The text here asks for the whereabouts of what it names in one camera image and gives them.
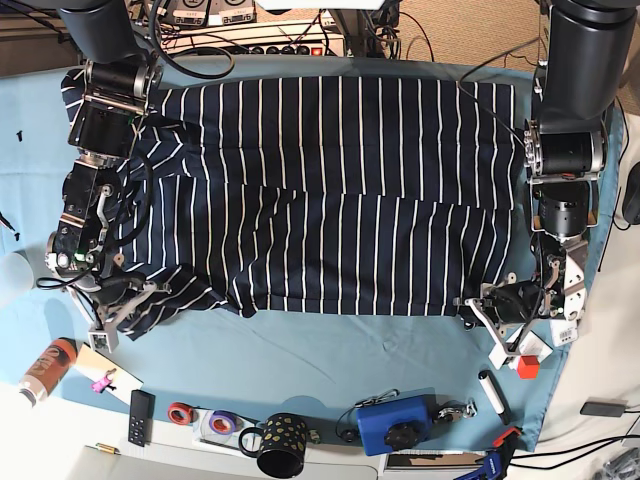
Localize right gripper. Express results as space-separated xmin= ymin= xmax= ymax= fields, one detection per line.
xmin=69 ymin=274 xmax=172 ymax=333

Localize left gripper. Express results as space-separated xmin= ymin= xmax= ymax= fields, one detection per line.
xmin=453 ymin=280 xmax=545 ymax=353

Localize navy white striped t-shirt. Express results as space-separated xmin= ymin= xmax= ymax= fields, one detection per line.
xmin=59 ymin=68 xmax=526 ymax=343

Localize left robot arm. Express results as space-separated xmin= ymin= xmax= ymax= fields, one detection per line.
xmin=462 ymin=1 xmax=639 ymax=359

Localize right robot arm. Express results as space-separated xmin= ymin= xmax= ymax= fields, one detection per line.
xmin=37 ymin=1 xmax=162 ymax=334

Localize white black marker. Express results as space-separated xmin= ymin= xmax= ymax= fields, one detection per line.
xmin=478 ymin=370 xmax=511 ymax=425

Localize white card packet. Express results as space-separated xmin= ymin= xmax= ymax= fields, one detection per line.
xmin=520 ymin=331 xmax=553 ymax=365

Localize tan cardboard sheet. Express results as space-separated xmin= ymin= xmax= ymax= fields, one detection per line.
xmin=74 ymin=344 xmax=143 ymax=405

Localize red small cube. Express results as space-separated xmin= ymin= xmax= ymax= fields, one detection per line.
xmin=516 ymin=355 xmax=540 ymax=380

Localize light blue table cloth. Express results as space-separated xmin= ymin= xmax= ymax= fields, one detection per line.
xmin=1 ymin=68 xmax=615 ymax=449

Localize orange brown bottle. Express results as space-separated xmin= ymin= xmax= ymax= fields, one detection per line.
xmin=18 ymin=337 xmax=78 ymax=408

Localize metal carabiner keyring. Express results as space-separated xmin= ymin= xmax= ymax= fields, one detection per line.
xmin=433 ymin=399 xmax=477 ymax=425

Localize clear plastic blister pack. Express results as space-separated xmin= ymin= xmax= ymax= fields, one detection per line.
xmin=549 ymin=320 xmax=579 ymax=347

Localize translucent white plastic cup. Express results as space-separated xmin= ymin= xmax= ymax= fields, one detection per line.
xmin=0 ymin=252 xmax=34 ymax=308

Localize black remote control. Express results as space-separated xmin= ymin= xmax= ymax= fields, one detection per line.
xmin=127 ymin=389 xmax=155 ymax=447

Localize blue box black knob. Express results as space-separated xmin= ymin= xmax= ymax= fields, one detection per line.
xmin=356 ymin=396 xmax=432 ymax=456

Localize red tape roll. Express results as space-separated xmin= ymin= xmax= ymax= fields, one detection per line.
xmin=167 ymin=402 xmax=195 ymax=426

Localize blue orange bottom clamp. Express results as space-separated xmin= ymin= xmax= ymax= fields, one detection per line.
xmin=456 ymin=427 xmax=522 ymax=480

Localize black power adapter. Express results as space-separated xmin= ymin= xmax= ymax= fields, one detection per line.
xmin=580 ymin=398 xmax=627 ymax=418

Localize purple tape roll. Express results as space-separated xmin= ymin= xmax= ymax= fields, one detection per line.
xmin=208 ymin=410 xmax=237 ymax=436

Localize black computer mouse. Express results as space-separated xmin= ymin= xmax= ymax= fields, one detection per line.
xmin=622 ymin=162 xmax=640 ymax=225

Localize black mug gold dots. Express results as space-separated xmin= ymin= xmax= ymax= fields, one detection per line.
xmin=238 ymin=413 xmax=309 ymax=479

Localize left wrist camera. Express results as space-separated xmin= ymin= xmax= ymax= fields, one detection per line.
xmin=488 ymin=345 xmax=521 ymax=370

